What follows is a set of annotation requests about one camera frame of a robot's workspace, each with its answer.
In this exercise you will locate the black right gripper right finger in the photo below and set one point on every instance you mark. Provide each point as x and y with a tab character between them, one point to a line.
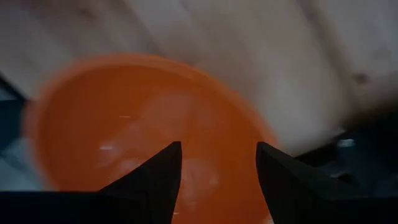
286	189

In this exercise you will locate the orange plastic bowl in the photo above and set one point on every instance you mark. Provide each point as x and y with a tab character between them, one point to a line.
124	124

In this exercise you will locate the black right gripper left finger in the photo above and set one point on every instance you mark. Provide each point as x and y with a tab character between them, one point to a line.
158	183

